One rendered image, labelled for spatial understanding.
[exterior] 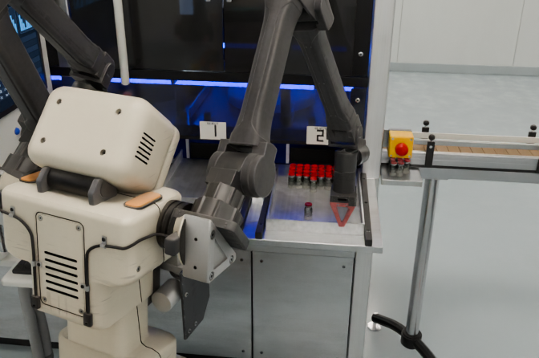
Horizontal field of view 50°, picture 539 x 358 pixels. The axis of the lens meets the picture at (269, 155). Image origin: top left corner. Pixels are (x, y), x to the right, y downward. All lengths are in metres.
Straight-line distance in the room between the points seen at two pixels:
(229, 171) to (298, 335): 1.31
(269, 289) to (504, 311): 1.22
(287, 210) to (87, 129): 0.80
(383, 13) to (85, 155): 1.02
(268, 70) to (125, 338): 0.56
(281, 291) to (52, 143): 1.27
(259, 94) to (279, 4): 0.18
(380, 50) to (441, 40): 4.80
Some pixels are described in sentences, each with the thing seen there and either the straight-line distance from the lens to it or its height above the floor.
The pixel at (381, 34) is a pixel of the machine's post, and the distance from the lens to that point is 1.72.
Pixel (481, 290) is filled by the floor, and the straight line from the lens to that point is 2.99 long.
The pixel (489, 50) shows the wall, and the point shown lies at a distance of 6.64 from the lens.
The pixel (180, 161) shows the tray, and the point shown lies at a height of 0.88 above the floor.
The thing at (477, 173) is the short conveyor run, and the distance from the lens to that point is 2.02.
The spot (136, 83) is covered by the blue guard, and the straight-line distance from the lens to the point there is 1.86.
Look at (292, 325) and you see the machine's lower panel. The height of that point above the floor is 0.27.
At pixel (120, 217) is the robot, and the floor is 1.23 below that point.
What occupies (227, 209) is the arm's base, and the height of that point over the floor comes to 1.22.
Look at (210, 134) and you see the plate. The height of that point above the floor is 1.01.
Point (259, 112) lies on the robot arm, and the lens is 1.04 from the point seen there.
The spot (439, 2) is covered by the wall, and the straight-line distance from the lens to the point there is 6.44.
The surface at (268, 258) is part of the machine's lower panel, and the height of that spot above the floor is 0.55.
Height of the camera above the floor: 1.68
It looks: 24 degrees down
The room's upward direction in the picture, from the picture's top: straight up
